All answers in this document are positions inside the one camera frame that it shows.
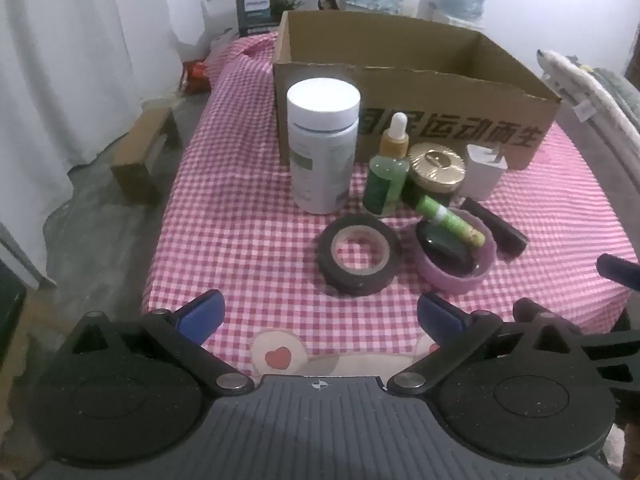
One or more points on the white fluffy blanket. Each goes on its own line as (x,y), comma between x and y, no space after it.
(575,75)

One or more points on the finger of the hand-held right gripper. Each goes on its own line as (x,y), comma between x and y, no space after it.
(620,270)
(612,347)

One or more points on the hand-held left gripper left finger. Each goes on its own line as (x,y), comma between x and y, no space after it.
(202,312)

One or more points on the white charger plug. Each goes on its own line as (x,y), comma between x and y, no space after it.
(480,175)

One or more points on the black rectangular bar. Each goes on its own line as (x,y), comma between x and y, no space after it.
(500,230)

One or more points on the grey green blanket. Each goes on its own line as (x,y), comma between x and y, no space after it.
(617,85)

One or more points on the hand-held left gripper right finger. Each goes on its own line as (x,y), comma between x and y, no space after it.
(440,315)

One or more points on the red snack packet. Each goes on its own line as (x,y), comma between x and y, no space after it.
(195,75)

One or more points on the white curtain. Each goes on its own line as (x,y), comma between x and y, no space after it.
(75,60)

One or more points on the gold lid jar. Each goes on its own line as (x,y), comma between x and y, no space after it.
(437,165)

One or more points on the dark product box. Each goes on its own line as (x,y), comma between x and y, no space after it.
(255,10)

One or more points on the green lip balm tube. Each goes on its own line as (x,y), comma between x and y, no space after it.
(450,220)

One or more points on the green dropper bottle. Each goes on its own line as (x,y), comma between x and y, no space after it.
(385,180)

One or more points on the black tape roll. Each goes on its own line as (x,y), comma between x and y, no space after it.
(330,260)

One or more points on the white plastic bottle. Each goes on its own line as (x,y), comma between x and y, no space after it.
(320,160)

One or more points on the printed cardboard box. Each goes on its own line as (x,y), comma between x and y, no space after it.
(325,72)

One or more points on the white water dispenser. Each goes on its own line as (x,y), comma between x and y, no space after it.
(425,10)

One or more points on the pink checkered cloth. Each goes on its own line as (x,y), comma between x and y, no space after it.
(240,220)

